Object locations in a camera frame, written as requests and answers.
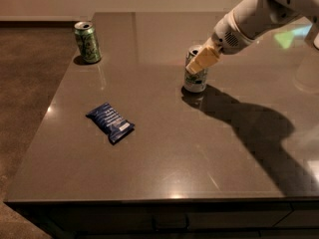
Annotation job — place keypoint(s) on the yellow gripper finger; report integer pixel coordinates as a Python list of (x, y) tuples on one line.
[(207, 56)]

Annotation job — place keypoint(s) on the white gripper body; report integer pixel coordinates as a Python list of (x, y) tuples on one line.
[(226, 38)]

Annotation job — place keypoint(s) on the white 7up can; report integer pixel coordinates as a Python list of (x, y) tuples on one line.
[(194, 83)]

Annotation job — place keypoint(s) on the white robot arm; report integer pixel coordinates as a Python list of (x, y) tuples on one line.
[(272, 14)]

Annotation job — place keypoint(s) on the green soda can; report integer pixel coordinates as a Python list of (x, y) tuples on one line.
[(87, 42)]

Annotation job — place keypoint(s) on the blue snack packet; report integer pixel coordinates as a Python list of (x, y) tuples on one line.
[(109, 121)]

